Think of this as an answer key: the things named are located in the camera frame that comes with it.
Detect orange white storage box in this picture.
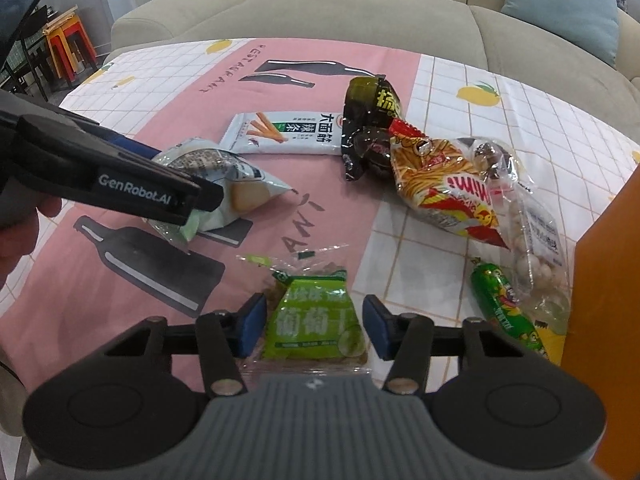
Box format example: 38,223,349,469
562,172,640,479

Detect white carrot stick packet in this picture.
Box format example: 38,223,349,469
219,112,343,155

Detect person's left hand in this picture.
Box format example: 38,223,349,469
0,196,62,287

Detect green sausage snack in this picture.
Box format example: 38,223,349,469
471,259,548,358

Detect green raisin snack packet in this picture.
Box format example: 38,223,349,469
238,244,370,380

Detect clear bag white balls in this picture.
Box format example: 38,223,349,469
460,138,570,336

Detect red fries snack bag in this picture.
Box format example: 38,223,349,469
388,118,518,248

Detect dark green snack bag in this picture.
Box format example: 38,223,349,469
341,75,402,181

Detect grey fabric sofa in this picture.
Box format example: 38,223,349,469
111,0,639,99

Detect light blue cushion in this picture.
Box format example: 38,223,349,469
501,0,620,66

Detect red yellow stools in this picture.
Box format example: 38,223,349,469
42,6,98,84

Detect pink white patterned tablecloth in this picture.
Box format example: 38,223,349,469
0,37,640,480

